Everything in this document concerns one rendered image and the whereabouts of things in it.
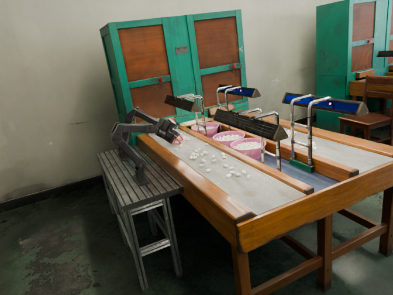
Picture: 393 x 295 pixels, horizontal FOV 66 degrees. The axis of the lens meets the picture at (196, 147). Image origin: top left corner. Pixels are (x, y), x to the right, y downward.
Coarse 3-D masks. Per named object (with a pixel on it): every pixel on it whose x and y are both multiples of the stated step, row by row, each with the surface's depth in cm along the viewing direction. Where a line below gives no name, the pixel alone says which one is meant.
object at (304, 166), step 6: (306, 96) 192; (312, 102) 175; (318, 102) 177; (300, 126) 187; (306, 126) 182; (294, 138) 196; (294, 144) 197; (300, 144) 191; (294, 150) 199; (294, 156) 200; (294, 162) 200; (300, 162) 195; (300, 168) 195; (306, 168) 190; (312, 168) 186
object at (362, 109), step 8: (288, 96) 211; (296, 96) 205; (312, 96) 193; (296, 104) 203; (304, 104) 196; (320, 104) 185; (328, 104) 181; (336, 104) 176; (344, 104) 171; (352, 104) 167; (360, 104) 162; (336, 112) 175; (344, 112) 170; (352, 112) 165; (360, 112) 162
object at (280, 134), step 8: (216, 112) 194; (224, 112) 186; (232, 112) 179; (216, 120) 192; (224, 120) 183; (232, 120) 176; (240, 120) 169; (248, 120) 163; (256, 120) 157; (240, 128) 167; (248, 128) 161; (256, 128) 155; (264, 128) 150; (272, 128) 145; (280, 128) 141; (264, 136) 149; (272, 136) 144; (280, 136) 143
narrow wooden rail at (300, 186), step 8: (184, 128) 293; (200, 136) 260; (216, 144) 236; (224, 152) 223; (232, 152) 214; (240, 160) 204; (248, 160) 196; (256, 160) 195; (256, 168) 188; (264, 168) 182; (272, 168) 181; (272, 176) 174; (280, 176) 169; (288, 176) 168; (288, 184) 162; (296, 184) 158; (304, 184) 156; (304, 192) 152; (312, 192) 153
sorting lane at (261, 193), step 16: (192, 144) 251; (192, 160) 216; (208, 160) 212; (224, 160) 208; (208, 176) 187; (224, 176) 184; (240, 176) 181; (256, 176) 179; (240, 192) 163; (256, 192) 161; (272, 192) 158; (288, 192) 156; (256, 208) 146; (272, 208) 144
